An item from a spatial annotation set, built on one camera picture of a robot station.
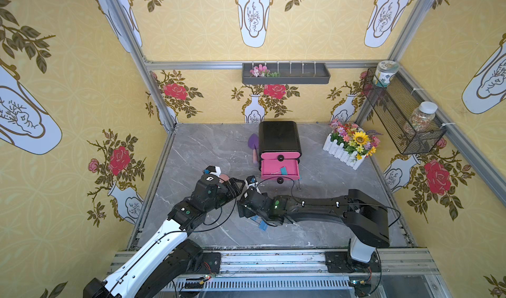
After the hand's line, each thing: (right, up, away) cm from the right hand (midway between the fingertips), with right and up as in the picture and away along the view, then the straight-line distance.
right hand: (247, 196), depth 85 cm
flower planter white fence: (+48, +23, +7) cm, 53 cm away
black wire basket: (+67, +40, +5) cm, 78 cm away
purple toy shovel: (+2, +23, +25) cm, 34 cm away
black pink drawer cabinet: (+14, +20, +1) cm, 24 cm away
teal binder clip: (+17, +10, +6) cm, 20 cm away
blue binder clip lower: (+7, -11, -4) cm, 14 cm away
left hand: (-5, +7, -7) cm, 11 cm away
